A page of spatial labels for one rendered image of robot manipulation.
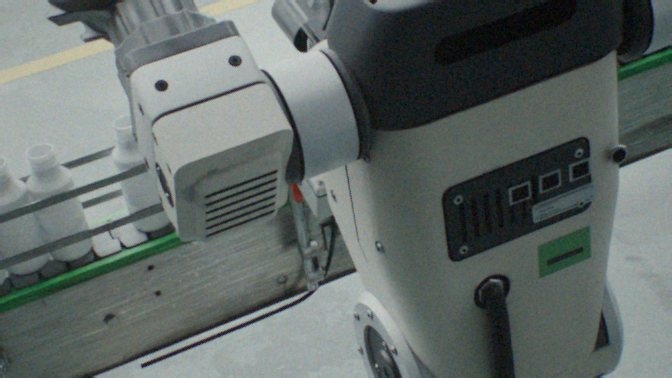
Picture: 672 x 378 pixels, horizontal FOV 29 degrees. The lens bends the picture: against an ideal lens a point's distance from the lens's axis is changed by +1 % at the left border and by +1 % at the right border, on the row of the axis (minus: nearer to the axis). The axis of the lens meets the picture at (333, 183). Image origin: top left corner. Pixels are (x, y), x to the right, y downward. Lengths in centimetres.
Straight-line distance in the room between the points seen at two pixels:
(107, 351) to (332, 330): 132
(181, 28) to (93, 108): 326
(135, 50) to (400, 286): 30
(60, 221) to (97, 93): 258
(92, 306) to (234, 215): 86
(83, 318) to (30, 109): 255
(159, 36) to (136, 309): 90
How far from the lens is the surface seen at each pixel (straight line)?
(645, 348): 298
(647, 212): 337
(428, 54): 94
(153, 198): 175
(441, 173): 99
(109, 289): 178
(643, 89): 204
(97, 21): 103
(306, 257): 179
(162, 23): 96
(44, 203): 171
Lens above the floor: 201
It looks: 34 degrees down
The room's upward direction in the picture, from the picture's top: 10 degrees counter-clockwise
